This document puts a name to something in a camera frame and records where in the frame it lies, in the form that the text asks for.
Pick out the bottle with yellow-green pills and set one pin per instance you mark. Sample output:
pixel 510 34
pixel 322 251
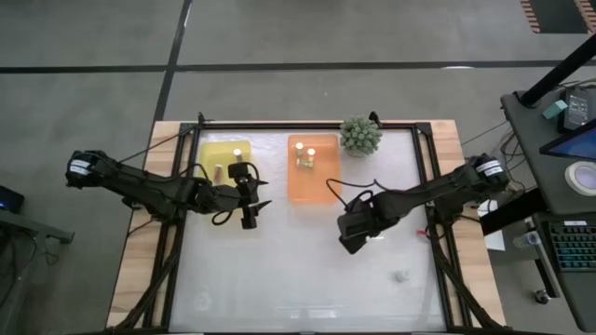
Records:
pixel 305 164

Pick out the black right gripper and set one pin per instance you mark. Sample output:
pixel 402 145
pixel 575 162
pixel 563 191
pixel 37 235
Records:
pixel 356 228

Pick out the bottle with red pills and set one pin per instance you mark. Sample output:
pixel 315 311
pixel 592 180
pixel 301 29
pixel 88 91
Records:
pixel 218 173

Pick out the black slanted pole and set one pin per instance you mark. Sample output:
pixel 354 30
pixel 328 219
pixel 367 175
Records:
pixel 559 72

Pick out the small grey lump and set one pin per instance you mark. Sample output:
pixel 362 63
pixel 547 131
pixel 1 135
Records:
pixel 402 276

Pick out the clear plastic object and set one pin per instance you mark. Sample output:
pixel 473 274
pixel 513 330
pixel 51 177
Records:
pixel 526 240

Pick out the white-capped medicine bottle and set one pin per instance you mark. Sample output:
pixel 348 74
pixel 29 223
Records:
pixel 311 154

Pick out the white paper sheet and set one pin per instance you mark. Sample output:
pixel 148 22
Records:
pixel 494 241

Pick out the backlit black keyboard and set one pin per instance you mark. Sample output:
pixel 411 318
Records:
pixel 576 246

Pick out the black frame clamp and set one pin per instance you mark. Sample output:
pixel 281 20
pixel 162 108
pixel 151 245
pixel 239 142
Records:
pixel 374 117
pixel 201 117

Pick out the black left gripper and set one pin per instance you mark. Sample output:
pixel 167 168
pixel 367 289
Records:
pixel 243 195

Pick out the yellow translucent plastic bin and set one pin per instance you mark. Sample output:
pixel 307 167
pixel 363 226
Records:
pixel 223 151

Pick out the small teal box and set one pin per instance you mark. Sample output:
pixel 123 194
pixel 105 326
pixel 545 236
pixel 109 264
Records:
pixel 554 110

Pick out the green potted succulent plant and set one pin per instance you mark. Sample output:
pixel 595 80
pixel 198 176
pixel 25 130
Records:
pixel 361 136

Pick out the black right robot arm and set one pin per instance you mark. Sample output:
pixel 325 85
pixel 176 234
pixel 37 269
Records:
pixel 442 186

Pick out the orange translucent plastic bin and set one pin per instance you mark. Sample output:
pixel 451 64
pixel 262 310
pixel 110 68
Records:
pixel 314 186

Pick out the grey metal stand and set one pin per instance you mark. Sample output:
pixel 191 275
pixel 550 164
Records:
pixel 32 230

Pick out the dark grey side desk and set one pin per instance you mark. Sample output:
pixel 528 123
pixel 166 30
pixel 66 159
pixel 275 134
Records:
pixel 526 153

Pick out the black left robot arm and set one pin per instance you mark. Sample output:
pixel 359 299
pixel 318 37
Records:
pixel 139 186

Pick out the dark mat with striped edge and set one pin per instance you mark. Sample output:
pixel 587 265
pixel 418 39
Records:
pixel 559 16

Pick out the laptop with blue screen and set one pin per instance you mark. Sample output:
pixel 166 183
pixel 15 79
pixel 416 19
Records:
pixel 575 145

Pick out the black caster wheel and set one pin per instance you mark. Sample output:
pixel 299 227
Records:
pixel 541 296

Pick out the black device with blue light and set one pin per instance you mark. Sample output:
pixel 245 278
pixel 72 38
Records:
pixel 9 200

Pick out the bottle with pink pills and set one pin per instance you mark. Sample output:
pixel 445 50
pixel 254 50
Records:
pixel 238 154

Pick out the black metal table frame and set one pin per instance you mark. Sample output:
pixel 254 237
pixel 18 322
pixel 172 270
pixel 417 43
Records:
pixel 302 125

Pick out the small red connector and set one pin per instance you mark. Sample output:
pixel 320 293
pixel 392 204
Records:
pixel 421 232

